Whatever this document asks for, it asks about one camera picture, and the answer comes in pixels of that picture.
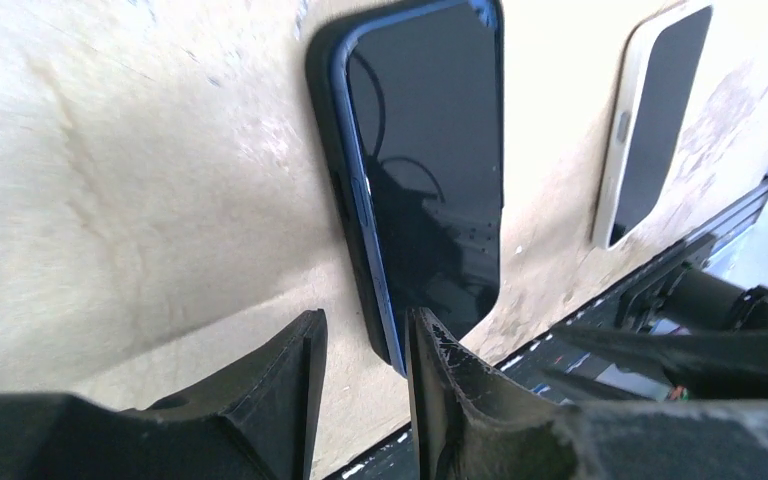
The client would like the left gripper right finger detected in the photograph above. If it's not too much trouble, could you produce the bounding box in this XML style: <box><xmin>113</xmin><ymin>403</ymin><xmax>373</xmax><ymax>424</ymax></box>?
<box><xmin>406</xmin><ymin>308</ymin><xmax>768</xmax><ymax>479</ymax></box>

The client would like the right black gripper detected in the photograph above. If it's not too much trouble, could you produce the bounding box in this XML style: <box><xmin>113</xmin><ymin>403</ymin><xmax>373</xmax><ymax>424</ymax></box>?
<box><xmin>551</xmin><ymin>266</ymin><xmax>768</xmax><ymax>400</ymax></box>

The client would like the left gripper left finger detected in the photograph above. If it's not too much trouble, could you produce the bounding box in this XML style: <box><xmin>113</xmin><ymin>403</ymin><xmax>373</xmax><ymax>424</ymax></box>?
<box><xmin>0</xmin><ymin>310</ymin><xmax>328</xmax><ymax>479</ymax></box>

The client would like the beige cased smartphone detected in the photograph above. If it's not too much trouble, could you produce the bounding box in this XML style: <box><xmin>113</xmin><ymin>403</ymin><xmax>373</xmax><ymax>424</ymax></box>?
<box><xmin>592</xmin><ymin>1</ymin><xmax>714</xmax><ymax>250</ymax></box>

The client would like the black phone case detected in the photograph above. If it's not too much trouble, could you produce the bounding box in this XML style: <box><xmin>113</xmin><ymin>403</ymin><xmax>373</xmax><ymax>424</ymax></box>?
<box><xmin>304</xmin><ymin>0</ymin><xmax>508</xmax><ymax>366</ymax></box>

